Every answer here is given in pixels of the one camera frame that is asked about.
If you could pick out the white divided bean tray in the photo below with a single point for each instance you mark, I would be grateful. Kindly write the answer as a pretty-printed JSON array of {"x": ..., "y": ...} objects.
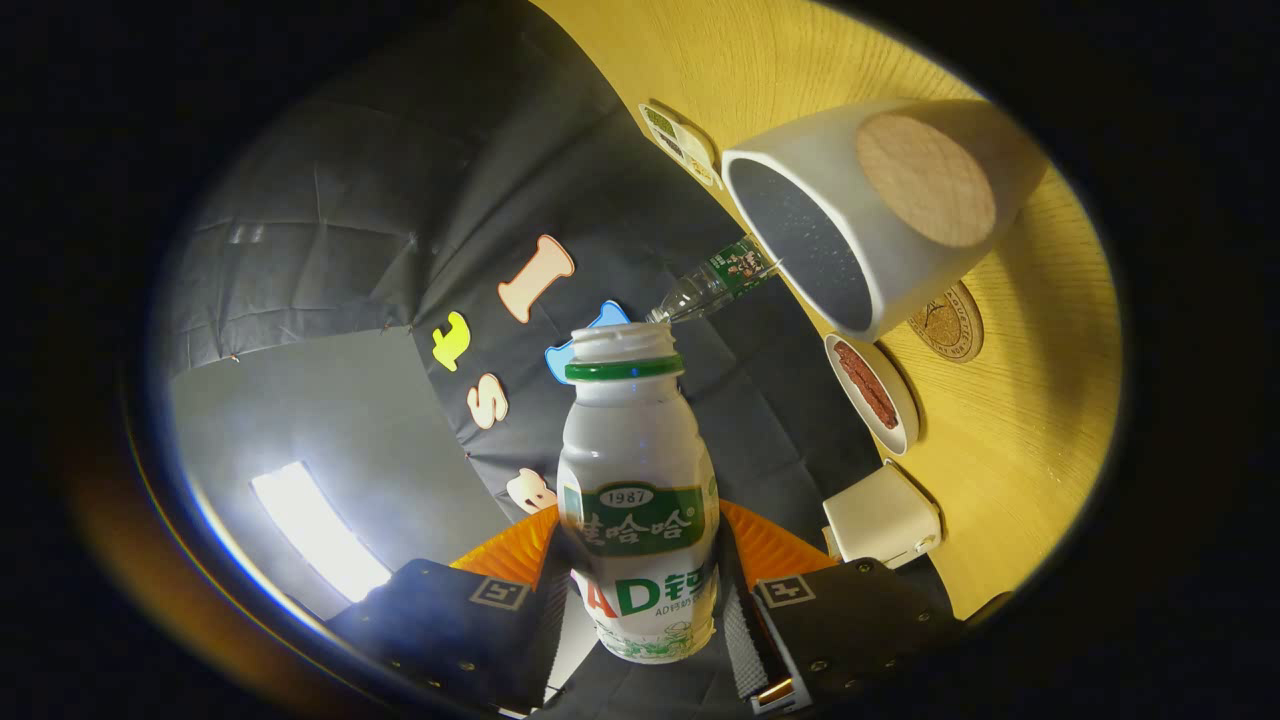
[{"x": 690, "y": 150}]

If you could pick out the cream toaster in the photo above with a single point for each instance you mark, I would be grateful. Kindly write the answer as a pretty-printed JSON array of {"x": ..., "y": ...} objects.
[{"x": 880, "y": 520}]

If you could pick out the white juice bottle green label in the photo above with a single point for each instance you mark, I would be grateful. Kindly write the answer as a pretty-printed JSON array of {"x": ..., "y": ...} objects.
[{"x": 635, "y": 450}]

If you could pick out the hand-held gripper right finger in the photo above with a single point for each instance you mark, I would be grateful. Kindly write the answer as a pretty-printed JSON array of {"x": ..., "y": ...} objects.
[{"x": 860, "y": 620}]

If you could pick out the wooden table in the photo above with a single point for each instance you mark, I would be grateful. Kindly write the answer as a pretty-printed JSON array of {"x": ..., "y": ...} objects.
[{"x": 1010, "y": 450}]

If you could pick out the ceiling light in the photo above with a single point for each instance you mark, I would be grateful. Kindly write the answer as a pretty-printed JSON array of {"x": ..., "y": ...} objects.
[{"x": 315, "y": 535}]

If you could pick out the red meat slices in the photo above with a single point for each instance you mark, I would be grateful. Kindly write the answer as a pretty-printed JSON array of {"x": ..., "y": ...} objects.
[{"x": 866, "y": 385}]

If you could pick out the clear plastic water bottle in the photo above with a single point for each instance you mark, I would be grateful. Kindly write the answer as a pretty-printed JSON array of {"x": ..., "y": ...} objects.
[{"x": 715, "y": 285}]

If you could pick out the round cork coaster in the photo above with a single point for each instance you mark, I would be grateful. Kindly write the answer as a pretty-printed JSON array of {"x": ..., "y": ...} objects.
[{"x": 955, "y": 330}]

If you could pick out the grey round plate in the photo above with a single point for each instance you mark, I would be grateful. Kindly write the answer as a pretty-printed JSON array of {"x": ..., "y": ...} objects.
[{"x": 900, "y": 400}]

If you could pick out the black backdrop cloth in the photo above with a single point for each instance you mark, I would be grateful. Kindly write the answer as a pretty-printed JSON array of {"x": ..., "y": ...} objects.
[{"x": 480, "y": 150}]

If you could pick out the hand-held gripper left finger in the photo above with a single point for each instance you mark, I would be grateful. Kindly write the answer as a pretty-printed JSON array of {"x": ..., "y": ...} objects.
[{"x": 440, "y": 630}]

